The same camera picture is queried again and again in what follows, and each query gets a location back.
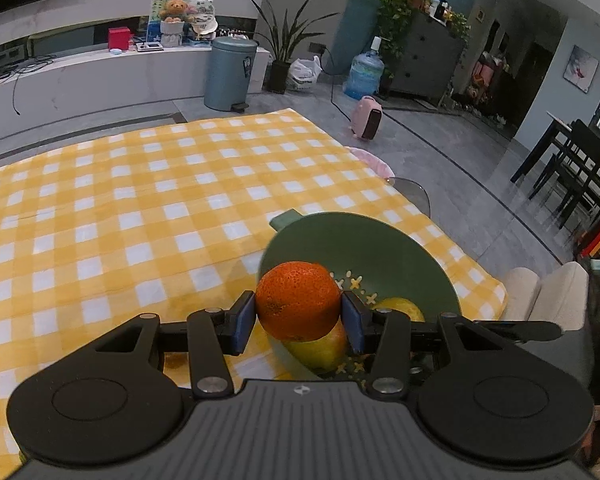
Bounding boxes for grey-blue pedal trash can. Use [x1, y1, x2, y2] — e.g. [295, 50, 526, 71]
[203, 36, 259, 112]

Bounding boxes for yellow-green pear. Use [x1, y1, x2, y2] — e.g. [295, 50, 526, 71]
[280, 320, 351, 373]
[370, 297, 426, 323]

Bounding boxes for leafy pothos plant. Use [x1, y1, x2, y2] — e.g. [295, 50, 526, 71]
[367, 0, 431, 61]

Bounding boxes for transparent chair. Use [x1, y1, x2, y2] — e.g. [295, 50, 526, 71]
[385, 176, 431, 216]

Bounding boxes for white marble television console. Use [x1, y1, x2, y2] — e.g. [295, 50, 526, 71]
[0, 42, 273, 133]

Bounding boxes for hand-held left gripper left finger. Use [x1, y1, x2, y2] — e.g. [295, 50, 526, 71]
[94, 291, 257, 401]

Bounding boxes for white plastic bag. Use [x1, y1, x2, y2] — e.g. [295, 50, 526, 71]
[286, 55, 322, 93]

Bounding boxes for yellow checkered tablecloth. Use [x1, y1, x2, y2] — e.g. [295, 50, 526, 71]
[0, 110, 508, 471]

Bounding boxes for red box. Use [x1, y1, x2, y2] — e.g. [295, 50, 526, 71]
[108, 27, 132, 52]

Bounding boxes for long-leaf plant in black pot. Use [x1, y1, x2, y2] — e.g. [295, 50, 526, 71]
[250, 0, 341, 95]

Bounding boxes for black cable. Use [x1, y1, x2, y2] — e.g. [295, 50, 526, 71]
[9, 72, 23, 116]

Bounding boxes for orange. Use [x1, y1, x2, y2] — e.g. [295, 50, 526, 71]
[255, 261, 342, 343]

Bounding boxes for bottles on cabinet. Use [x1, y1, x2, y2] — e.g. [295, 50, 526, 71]
[427, 0, 456, 21]

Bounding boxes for white hat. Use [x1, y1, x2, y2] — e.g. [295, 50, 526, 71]
[187, 12, 218, 41]

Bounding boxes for green colander bowl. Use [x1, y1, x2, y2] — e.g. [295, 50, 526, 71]
[257, 209, 462, 386]

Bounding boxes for black dining chair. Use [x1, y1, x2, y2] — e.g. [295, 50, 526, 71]
[529, 119, 600, 231]

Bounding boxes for floral wall painting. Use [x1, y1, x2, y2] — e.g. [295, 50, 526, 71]
[564, 45, 600, 93]

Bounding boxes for pink space heater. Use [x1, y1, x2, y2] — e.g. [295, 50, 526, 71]
[350, 96, 384, 141]

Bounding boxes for teddy bear bouquet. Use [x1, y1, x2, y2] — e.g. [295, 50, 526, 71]
[160, 0, 190, 48]

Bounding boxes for black dining table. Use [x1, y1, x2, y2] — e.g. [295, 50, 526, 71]
[510, 112, 600, 186]

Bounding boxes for pink seat cushion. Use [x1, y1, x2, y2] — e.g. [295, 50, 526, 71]
[345, 146, 396, 179]

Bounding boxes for printed poster board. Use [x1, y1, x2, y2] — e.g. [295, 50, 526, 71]
[150, 0, 216, 43]

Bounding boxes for dark grey drawer cabinet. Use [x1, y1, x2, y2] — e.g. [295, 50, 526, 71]
[390, 10, 466, 103]

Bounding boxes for beige sofa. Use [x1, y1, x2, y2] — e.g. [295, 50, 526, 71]
[500, 261, 588, 331]

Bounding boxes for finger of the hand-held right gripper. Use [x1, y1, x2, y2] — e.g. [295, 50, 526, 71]
[472, 320, 563, 345]

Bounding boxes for blue water jug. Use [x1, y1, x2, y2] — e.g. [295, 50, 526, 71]
[343, 36, 385, 101]

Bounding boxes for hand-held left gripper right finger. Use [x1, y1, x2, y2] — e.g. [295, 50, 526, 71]
[341, 291, 511, 401]

